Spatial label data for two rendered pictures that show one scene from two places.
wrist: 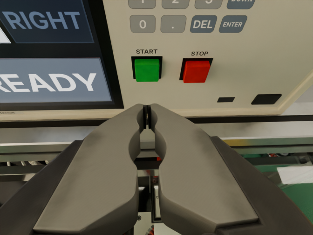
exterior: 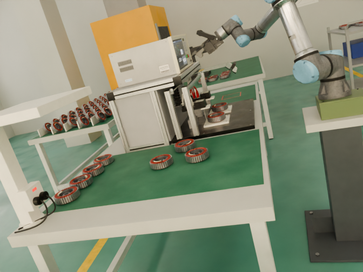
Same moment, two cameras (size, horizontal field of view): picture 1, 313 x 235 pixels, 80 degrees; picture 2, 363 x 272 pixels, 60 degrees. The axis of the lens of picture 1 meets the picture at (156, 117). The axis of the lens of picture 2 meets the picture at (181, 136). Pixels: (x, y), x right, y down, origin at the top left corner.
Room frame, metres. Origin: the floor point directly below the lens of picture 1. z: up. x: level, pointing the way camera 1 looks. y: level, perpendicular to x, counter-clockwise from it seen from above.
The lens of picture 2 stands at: (-0.48, 2.02, 1.29)
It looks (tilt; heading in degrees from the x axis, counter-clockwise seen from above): 16 degrees down; 291
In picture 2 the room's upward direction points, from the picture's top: 15 degrees counter-clockwise
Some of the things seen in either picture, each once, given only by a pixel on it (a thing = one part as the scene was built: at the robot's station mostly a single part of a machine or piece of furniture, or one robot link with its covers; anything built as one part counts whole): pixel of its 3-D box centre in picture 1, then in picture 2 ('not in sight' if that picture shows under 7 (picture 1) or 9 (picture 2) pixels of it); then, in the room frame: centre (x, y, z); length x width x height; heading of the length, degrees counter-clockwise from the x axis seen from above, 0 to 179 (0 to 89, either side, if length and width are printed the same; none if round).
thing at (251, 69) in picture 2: not in sight; (226, 98); (0.37, -2.27, 0.38); 1.85 x 1.10 x 0.75; 95
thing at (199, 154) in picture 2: not in sight; (196, 155); (-0.03, 0.70, 0.77); 0.11 x 0.11 x 0.04
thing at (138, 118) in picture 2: not in sight; (140, 122); (0.35, 0.44, 0.91); 0.28 x 0.03 x 0.32; 5
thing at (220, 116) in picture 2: not in sight; (216, 116); (-0.04, 0.20, 0.80); 0.11 x 0.11 x 0.04
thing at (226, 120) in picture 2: not in sight; (217, 121); (-0.04, 0.20, 0.78); 0.15 x 0.15 x 0.01; 5
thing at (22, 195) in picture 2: not in sight; (50, 157); (0.48, 1.03, 0.98); 0.37 x 0.35 x 0.46; 95
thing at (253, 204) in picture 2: not in sight; (185, 130); (0.22, 0.10, 0.72); 2.20 x 1.01 x 0.05; 95
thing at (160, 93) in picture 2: not in sight; (175, 102); (0.23, 0.10, 0.92); 0.66 x 0.01 x 0.30; 95
